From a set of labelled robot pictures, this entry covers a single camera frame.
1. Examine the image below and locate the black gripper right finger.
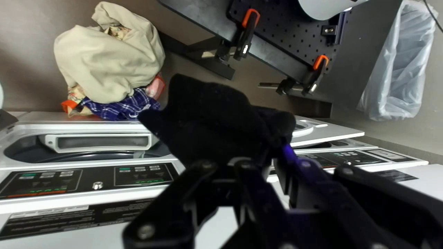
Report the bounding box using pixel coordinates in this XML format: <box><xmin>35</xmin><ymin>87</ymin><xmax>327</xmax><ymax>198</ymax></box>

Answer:
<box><xmin>275</xmin><ymin>144</ymin><xmax>443</xmax><ymax>249</ymax></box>

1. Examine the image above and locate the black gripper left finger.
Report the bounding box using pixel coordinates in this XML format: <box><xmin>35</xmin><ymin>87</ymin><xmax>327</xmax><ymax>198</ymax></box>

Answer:
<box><xmin>120</xmin><ymin>156</ymin><xmax>288</xmax><ymax>249</ymax></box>

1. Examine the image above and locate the black sock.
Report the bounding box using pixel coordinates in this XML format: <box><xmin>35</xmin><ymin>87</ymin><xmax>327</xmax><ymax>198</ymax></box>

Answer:
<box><xmin>137</xmin><ymin>72</ymin><xmax>298</xmax><ymax>172</ymax></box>

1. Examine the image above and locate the white stacked dryer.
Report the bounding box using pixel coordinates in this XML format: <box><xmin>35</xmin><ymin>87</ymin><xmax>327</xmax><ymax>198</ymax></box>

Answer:
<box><xmin>288</xmin><ymin>115</ymin><xmax>443</xmax><ymax>205</ymax></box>

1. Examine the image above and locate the small grey dryer door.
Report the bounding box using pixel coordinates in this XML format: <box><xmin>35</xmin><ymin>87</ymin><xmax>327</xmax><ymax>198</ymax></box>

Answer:
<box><xmin>0</xmin><ymin>109</ymin><xmax>185</xmax><ymax>174</ymax></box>

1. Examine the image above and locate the white washing machine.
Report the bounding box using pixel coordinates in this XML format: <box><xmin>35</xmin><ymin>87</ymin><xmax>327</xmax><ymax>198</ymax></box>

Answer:
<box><xmin>0</xmin><ymin>161</ymin><xmax>233</xmax><ymax>249</ymax></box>

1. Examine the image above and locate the blue patterned cloth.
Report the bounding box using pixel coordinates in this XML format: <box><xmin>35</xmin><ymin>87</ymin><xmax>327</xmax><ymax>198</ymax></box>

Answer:
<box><xmin>79</xmin><ymin>87</ymin><xmax>163</xmax><ymax>122</ymax></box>

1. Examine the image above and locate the pink cloth piece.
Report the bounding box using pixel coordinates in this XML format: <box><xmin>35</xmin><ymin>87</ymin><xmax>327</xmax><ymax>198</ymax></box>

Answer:
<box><xmin>145</xmin><ymin>73</ymin><xmax>169</xmax><ymax>101</ymax></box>

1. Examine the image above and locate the clear plastic bag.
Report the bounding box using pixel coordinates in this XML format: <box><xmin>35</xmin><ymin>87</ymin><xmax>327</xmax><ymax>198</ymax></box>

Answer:
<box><xmin>354</xmin><ymin>0</ymin><xmax>439</xmax><ymax>123</ymax></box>

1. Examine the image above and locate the orange cloth piece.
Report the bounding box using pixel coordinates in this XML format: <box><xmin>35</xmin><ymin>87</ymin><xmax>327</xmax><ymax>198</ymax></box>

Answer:
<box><xmin>58</xmin><ymin>97</ymin><xmax>84</xmax><ymax>116</ymax></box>

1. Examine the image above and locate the beige cloth bundle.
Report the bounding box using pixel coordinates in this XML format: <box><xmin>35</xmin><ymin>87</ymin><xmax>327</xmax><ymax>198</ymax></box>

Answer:
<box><xmin>51</xmin><ymin>0</ymin><xmax>167</xmax><ymax>105</ymax></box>

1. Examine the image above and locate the black pegboard plate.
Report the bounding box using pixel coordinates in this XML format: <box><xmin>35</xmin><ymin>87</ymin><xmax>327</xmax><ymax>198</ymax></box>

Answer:
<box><xmin>226</xmin><ymin>0</ymin><xmax>349</xmax><ymax>72</ymax></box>

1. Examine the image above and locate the black clamp orange handle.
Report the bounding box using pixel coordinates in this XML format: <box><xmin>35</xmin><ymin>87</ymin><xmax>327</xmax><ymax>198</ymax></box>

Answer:
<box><xmin>275</xmin><ymin>53</ymin><xmax>332</xmax><ymax>97</ymax></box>
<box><xmin>231</xmin><ymin>7</ymin><xmax>263</xmax><ymax>62</ymax></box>

